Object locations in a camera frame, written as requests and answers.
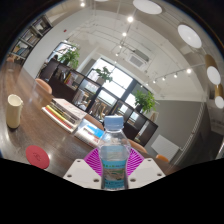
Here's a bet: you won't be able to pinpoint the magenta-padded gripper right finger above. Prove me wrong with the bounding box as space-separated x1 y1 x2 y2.
126 148 167 190

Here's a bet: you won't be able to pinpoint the cream paper cup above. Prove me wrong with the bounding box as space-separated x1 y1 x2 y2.
5 93 24 130

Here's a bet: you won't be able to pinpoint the white ceiling air conditioner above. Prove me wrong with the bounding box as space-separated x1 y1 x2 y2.
127 49 150 69

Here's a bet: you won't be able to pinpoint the flat blue-covered magazine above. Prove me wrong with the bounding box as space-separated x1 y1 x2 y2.
73 118 106 149

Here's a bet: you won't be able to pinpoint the track ceiling spotlights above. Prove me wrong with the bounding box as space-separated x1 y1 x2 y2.
79 1 194 84

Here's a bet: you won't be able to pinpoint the stack of books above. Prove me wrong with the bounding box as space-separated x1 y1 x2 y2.
41 97 88 134

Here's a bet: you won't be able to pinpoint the potted green plant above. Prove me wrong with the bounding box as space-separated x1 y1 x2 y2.
92 65 114 84
133 90 158 115
58 44 81 70

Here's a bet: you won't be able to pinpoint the tall dark bookshelf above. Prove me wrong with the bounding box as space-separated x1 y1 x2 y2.
9 14 54 61

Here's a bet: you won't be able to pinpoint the clear plastic water bottle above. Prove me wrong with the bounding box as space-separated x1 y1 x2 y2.
97 115 132 191

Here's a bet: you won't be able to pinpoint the round white ceiling lamps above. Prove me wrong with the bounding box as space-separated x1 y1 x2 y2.
132 0 224 110

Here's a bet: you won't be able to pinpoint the flat round red coaster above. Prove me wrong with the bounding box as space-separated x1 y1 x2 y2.
25 144 51 170

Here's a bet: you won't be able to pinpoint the white wall radiator panel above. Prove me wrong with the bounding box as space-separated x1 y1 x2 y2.
150 134 181 162

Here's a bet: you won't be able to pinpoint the dark cube shelf unit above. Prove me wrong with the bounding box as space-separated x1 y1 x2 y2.
36 59 159 148

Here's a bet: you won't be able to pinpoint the orange chairs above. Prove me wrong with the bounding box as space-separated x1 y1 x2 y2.
6 55 170 164

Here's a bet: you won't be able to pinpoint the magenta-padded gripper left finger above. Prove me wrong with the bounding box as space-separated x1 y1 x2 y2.
63 147 102 190

